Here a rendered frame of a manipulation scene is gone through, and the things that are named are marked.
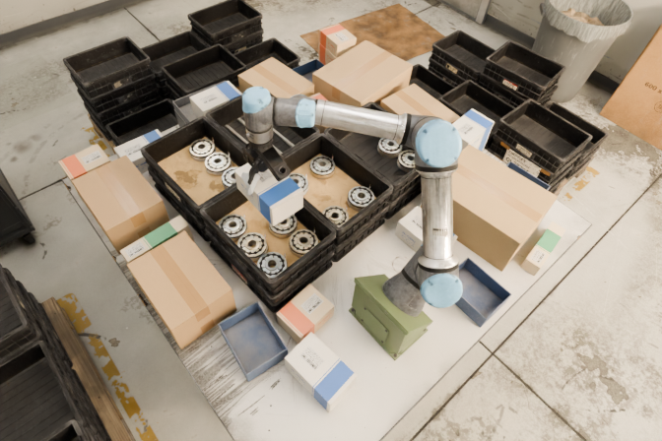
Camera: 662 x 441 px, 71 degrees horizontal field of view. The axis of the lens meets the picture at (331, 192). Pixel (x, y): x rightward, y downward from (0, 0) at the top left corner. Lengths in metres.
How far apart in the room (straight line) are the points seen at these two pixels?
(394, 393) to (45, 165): 2.60
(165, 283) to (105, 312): 1.06
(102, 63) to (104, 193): 1.45
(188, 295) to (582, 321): 2.04
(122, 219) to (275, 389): 0.80
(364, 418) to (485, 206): 0.86
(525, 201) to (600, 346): 1.14
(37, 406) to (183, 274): 0.80
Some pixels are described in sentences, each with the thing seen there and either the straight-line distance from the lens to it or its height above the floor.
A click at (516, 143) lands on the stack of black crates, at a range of 2.72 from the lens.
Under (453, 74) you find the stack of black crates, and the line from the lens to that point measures 3.32.
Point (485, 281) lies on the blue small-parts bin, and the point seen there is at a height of 0.73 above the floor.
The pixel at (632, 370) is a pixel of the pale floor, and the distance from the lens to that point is 2.86.
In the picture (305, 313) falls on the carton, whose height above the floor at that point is 0.77.
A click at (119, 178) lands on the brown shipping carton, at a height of 0.86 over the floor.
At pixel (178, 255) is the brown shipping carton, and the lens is 1.68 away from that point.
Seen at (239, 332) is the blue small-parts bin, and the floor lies 0.70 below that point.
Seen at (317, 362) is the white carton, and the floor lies 0.79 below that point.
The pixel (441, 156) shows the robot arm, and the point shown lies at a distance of 1.24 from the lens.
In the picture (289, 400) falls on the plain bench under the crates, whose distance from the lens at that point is 1.60.
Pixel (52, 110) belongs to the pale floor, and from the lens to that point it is 3.83.
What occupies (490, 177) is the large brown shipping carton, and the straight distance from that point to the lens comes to 1.93.
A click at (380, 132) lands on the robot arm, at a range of 1.38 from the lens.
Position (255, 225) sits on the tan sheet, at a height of 0.83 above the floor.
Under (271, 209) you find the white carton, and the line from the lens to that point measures 1.40.
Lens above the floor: 2.25
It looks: 51 degrees down
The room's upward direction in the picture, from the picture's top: 4 degrees clockwise
